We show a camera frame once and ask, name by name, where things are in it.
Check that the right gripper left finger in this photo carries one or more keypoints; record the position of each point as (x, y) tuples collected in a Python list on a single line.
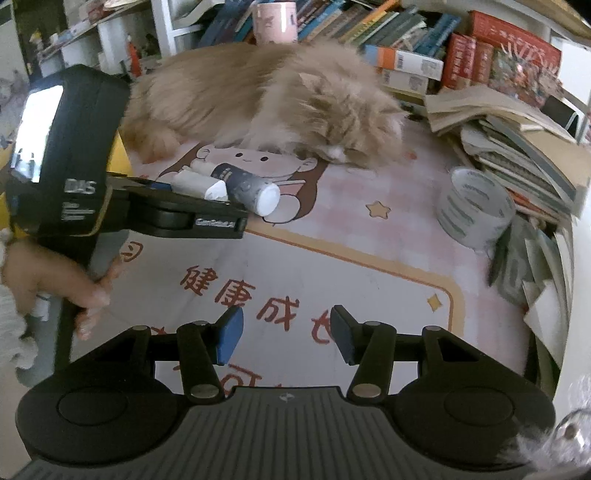
[(201, 347)]

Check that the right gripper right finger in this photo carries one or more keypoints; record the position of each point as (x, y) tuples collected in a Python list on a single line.
[(370, 347)]

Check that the white tissue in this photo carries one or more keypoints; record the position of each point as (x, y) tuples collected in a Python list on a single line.
[(191, 183)]

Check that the dark cylindrical tube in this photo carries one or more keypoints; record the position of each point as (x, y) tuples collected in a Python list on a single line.
[(260, 196)]

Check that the left hand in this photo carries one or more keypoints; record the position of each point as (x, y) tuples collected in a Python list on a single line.
[(30, 269)]

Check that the yellow cardboard box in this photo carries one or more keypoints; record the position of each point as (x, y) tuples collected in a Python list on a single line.
[(118, 163)]

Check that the clear tape roll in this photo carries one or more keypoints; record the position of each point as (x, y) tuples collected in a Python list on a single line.
[(474, 209)]

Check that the pile of papers and books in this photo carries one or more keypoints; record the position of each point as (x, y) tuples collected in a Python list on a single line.
[(544, 171)]

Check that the fluffy tan cat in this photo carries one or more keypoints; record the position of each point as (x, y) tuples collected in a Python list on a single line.
[(320, 99)]

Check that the pink cylindrical cup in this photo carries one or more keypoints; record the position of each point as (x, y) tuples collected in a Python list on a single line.
[(275, 23)]

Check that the red book box set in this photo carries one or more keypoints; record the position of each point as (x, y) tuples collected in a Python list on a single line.
[(505, 58)]

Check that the white bookshelf frame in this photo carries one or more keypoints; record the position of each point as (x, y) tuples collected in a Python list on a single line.
[(102, 44)]

